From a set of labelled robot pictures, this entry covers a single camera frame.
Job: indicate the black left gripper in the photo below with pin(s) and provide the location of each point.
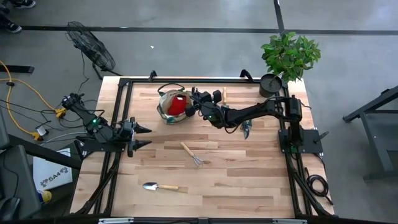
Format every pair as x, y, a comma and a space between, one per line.
126, 130

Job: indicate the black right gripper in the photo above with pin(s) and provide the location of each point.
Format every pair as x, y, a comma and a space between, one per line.
210, 112

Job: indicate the red cloth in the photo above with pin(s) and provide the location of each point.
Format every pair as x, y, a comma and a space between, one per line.
177, 105

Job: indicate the beige green canvas gardening bag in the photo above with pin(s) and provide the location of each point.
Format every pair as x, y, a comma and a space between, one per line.
164, 115

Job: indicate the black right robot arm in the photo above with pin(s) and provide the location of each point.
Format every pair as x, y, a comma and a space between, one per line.
255, 110

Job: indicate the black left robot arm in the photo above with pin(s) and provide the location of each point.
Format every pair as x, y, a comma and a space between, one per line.
99, 129

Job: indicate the white cardboard box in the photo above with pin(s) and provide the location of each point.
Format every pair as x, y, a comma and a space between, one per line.
53, 174

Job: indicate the white power adapter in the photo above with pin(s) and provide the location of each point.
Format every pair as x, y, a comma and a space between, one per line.
42, 131

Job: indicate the green leafy plant black pot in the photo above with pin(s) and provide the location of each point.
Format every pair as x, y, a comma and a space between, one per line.
289, 54

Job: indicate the black floor fan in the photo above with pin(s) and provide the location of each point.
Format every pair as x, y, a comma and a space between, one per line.
90, 46

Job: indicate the yellow ball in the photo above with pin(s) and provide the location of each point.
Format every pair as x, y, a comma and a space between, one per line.
46, 196

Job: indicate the dark grey equipment cart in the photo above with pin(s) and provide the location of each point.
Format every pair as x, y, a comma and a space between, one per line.
18, 174

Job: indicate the black floor bar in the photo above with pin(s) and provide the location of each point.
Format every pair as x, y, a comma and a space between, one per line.
17, 69

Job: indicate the person's black shoe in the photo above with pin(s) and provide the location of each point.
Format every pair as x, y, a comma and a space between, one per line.
23, 3
12, 27

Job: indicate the dark grey table stand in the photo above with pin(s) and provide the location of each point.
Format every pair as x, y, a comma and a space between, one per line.
376, 133

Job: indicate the black metal table frame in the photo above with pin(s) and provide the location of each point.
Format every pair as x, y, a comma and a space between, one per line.
186, 80

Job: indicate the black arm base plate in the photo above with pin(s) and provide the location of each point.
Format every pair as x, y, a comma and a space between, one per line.
93, 145
311, 141

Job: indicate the silver metal bracket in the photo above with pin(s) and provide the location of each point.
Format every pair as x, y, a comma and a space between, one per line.
116, 221
289, 221

